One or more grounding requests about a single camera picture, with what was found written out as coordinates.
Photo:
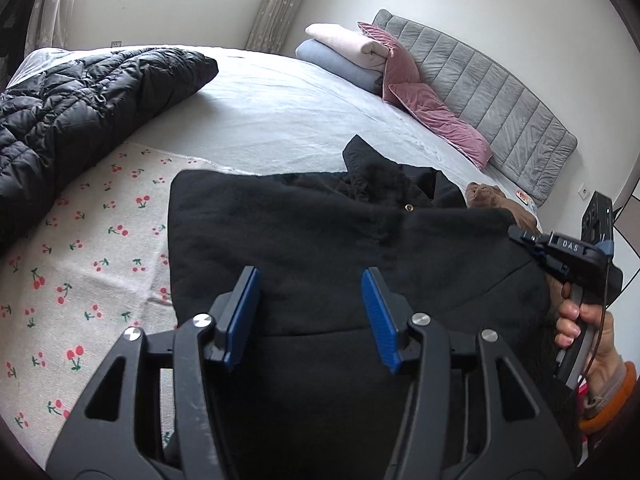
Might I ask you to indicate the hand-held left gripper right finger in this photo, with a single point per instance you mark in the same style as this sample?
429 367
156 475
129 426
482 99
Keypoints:
380 320

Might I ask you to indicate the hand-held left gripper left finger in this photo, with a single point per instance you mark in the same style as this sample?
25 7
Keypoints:
242 315

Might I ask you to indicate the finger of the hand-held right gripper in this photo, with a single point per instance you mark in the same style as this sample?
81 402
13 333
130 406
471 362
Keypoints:
530 240

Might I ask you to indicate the black coat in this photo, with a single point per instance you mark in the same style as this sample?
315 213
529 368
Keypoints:
310 230

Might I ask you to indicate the person's right forearm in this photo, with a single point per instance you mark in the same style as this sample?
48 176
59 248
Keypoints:
612 400

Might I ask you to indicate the person's right hand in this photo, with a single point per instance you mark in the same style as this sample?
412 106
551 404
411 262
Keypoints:
605 340

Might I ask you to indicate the brown garment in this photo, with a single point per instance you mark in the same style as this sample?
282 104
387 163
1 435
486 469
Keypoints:
505 205

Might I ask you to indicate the pink velvet pillow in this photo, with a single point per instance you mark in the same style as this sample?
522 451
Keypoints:
395 55
445 120

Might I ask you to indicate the grey padded headboard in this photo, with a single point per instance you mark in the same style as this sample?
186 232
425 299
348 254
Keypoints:
490 90

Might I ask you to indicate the cherry print bed sheet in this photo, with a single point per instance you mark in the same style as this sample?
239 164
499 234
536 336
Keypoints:
100 240

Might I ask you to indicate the bed with white sheet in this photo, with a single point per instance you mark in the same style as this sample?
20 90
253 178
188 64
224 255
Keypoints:
300 105

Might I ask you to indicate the folded pale blue blanket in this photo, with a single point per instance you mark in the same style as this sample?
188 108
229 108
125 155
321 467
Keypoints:
335 67

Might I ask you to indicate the black puffer jacket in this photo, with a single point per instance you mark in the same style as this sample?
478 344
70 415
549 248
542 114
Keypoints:
75 110

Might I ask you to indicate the folded white blanket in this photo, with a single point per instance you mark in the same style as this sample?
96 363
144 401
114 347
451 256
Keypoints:
345 42

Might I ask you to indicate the patterned grey curtain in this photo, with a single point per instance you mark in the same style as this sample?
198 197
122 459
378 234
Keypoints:
280 5

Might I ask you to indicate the sheer white curtain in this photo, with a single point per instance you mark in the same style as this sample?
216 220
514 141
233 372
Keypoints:
50 5

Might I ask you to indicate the white wall socket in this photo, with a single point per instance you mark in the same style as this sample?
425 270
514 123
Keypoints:
116 44
583 191

